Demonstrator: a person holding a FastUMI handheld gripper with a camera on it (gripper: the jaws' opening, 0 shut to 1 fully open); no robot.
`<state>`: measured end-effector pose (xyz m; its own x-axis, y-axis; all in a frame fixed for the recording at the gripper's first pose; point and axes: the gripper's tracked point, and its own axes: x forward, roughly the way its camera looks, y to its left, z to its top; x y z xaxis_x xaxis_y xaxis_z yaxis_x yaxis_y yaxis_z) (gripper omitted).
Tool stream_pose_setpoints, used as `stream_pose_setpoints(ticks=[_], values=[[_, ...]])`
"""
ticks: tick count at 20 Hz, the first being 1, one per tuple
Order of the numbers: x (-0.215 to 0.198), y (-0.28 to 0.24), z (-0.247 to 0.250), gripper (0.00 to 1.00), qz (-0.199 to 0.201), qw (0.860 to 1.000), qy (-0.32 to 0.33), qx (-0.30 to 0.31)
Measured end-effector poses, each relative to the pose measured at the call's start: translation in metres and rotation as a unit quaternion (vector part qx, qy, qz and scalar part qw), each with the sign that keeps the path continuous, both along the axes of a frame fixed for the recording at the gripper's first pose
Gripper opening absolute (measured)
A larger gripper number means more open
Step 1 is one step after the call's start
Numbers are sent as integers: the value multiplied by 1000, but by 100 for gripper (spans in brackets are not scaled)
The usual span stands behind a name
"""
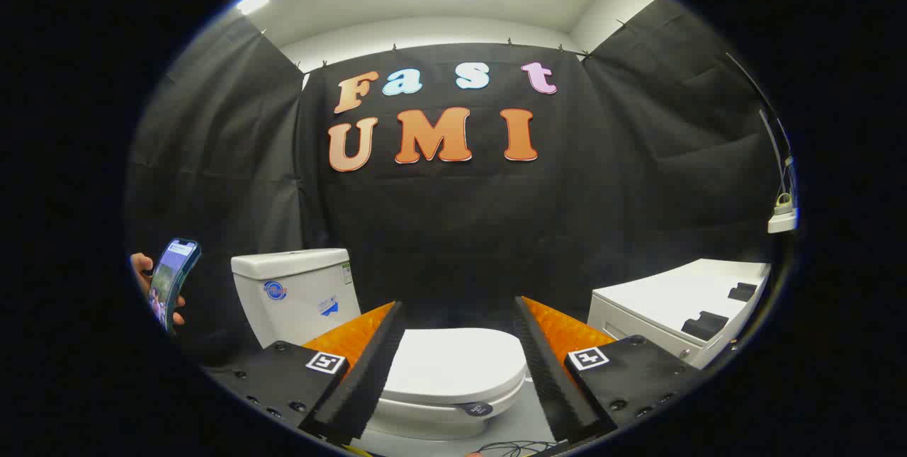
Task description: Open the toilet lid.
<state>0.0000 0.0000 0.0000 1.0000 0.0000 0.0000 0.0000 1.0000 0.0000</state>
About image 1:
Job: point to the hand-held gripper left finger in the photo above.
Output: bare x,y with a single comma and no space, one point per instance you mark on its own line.
361,379

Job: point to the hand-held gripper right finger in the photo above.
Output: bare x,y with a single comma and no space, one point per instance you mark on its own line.
549,379

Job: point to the white toilet tank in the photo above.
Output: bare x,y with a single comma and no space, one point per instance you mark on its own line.
297,287

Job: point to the black backdrop cloth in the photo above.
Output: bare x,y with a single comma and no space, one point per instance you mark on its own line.
453,230

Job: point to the smartphone in dark case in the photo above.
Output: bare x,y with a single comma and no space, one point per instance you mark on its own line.
173,276

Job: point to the ceiling light panel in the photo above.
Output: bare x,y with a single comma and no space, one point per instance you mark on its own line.
253,1

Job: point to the white drawer cabinet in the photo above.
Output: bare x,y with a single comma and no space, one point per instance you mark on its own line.
659,301

